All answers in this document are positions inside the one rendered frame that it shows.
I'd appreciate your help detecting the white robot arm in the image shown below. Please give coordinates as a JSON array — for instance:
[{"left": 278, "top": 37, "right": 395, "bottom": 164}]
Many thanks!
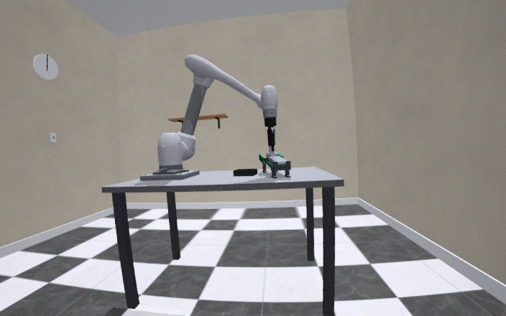
[{"left": 152, "top": 55, "right": 277, "bottom": 175}]

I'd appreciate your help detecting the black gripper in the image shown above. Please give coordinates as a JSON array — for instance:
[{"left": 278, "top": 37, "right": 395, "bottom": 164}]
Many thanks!
[{"left": 264, "top": 118, "right": 276, "bottom": 157}]

